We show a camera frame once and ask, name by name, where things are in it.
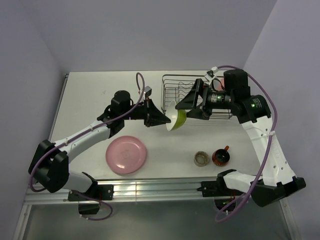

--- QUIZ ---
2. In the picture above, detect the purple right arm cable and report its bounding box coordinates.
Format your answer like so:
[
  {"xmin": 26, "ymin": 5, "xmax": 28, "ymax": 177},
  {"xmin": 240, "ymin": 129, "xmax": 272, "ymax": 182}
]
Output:
[{"xmin": 214, "ymin": 64, "xmax": 279, "ymax": 224}]

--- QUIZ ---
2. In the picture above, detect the pink plastic cup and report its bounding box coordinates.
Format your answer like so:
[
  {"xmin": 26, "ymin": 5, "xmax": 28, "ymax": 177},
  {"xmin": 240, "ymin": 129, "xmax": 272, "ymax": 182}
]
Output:
[{"xmin": 217, "ymin": 78, "xmax": 225, "ymax": 91}]

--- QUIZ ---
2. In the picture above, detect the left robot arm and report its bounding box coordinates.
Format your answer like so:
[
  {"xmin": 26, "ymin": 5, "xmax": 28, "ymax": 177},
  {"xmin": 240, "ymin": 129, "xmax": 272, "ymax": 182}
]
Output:
[{"xmin": 28, "ymin": 90, "xmax": 170, "ymax": 200}]

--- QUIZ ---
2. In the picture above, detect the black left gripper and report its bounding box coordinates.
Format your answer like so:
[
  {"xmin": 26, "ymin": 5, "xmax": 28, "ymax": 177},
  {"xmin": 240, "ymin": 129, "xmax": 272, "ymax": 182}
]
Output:
[{"xmin": 121, "ymin": 97, "xmax": 170, "ymax": 128}]

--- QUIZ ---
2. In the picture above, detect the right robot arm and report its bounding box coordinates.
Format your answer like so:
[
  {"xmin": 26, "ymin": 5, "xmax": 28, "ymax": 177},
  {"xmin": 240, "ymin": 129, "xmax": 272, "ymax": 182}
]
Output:
[{"xmin": 175, "ymin": 67, "xmax": 306, "ymax": 207}]

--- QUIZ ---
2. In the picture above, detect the wire dish rack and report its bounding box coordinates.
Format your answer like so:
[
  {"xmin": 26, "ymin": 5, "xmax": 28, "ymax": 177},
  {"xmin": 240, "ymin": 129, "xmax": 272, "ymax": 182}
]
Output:
[{"xmin": 161, "ymin": 74, "xmax": 223, "ymax": 114}]

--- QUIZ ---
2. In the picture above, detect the aluminium table rail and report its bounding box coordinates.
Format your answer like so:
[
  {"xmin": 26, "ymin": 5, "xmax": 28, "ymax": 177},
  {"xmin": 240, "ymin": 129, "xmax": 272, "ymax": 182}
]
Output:
[{"xmin": 23, "ymin": 177, "xmax": 253, "ymax": 205}]

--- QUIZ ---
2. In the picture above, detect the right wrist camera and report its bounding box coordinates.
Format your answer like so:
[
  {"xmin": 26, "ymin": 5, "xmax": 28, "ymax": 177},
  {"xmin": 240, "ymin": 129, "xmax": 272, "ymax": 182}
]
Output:
[{"xmin": 204, "ymin": 66, "xmax": 219, "ymax": 85}]

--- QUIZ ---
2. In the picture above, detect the orange and black mug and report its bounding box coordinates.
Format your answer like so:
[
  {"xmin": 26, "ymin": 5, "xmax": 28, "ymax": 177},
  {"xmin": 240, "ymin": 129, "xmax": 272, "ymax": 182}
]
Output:
[{"xmin": 211, "ymin": 145, "xmax": 230, "ymax": 167}]

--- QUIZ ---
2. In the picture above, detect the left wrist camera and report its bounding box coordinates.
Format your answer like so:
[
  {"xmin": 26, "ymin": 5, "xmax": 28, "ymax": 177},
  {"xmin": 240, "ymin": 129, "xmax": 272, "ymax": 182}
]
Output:
[{"xmin": 143, "ymin": 85, "xmax": 152, "ymax": 98}]

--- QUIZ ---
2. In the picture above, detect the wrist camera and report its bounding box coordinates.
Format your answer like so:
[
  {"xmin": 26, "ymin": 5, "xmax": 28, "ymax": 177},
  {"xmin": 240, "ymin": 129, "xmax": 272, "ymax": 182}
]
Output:
[
  {"xmin": 143, "ymin": 85, "xmax": 152, "ymax": 98},
  {"xmin": 204, "ymin": 66, "xmax": 219, "ymax": 85}
]

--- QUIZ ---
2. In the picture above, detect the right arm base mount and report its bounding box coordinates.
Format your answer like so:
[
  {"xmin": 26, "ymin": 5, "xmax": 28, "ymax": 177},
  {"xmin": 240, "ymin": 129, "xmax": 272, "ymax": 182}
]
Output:
[{"xmin": 196, "ymin": 181, "xmax": 237, "ymax": 210}]

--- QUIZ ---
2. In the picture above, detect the white and green bowl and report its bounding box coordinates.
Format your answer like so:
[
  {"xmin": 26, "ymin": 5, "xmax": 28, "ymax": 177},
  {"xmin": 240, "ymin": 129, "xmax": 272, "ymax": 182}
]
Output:
[{"xmin": 165, "ymin": 100, "xmax": 187, "ymax": 132}]

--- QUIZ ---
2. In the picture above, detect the speckled ceramic ramekin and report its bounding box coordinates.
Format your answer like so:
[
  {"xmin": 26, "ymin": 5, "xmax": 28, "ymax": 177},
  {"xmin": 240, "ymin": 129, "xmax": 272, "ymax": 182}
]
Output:
[{"xmin": 193, "ymin": 151, "xmax": 209, "ymax": 167}]

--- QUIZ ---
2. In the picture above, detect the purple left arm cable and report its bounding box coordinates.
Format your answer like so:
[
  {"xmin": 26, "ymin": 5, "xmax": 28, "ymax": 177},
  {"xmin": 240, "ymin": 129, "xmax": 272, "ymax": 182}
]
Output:
[{"xmin": 28, "ymin": 72, "xmax": 146, "ymax": 193}]

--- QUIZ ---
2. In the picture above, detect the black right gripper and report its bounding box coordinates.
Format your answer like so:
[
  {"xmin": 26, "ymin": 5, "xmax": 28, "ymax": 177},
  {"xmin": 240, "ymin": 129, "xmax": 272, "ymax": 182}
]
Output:
[{"xmin": 175, "ymin": 77, "xmax": 234, "ymax": 120}]

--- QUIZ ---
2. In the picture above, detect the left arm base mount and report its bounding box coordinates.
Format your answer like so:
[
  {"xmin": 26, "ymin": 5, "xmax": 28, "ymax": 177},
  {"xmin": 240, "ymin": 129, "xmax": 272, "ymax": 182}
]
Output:
[{"xmin": 67, "ymin": 184, "xmax": 114, "ymax": 219}]

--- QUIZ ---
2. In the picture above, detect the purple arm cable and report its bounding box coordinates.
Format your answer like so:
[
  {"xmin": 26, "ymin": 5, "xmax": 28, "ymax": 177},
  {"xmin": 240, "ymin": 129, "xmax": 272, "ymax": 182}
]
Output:
[
  {"xmin": 28, "ymin": 72, "xmax": 146, "ymax": 193},
  {"xmin": 214, "ymin": 64, "xmax": 279, "ymax": 224}
]

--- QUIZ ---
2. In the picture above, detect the pink plate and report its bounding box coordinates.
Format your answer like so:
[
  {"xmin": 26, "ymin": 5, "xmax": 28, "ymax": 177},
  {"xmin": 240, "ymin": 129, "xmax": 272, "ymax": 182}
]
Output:
[{"xmin": 105, "ymin": 135, "xmax": 147, "ymax": 175}]

